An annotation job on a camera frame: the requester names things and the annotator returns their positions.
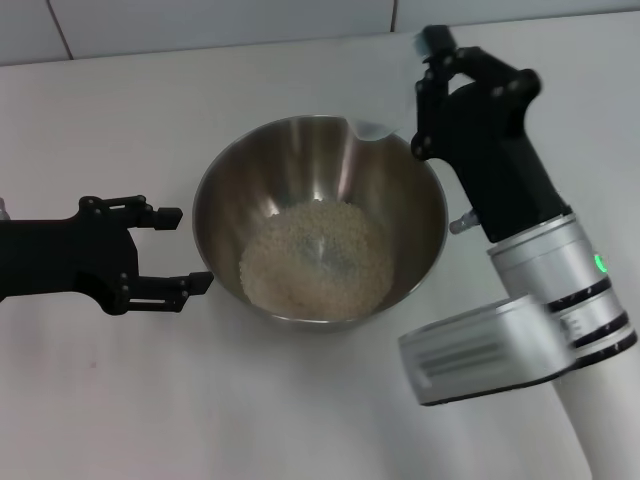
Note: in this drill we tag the clear plastic measuring cup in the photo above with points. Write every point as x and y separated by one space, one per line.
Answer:
372 131

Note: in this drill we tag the stainless steel mixing bowl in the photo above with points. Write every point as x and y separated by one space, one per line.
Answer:
310 160

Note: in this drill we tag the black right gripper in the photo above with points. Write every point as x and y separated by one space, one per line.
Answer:
495 165

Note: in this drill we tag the silver connector plug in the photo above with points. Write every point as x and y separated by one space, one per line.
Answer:
462 223
3 210

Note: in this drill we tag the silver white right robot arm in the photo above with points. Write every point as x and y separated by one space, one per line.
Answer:
550 260

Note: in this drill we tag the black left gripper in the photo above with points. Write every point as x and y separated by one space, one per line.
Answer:
55 255

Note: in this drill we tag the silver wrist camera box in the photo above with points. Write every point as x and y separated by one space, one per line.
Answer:
480 345

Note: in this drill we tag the white rice grains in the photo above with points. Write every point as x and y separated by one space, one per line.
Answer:
310 270

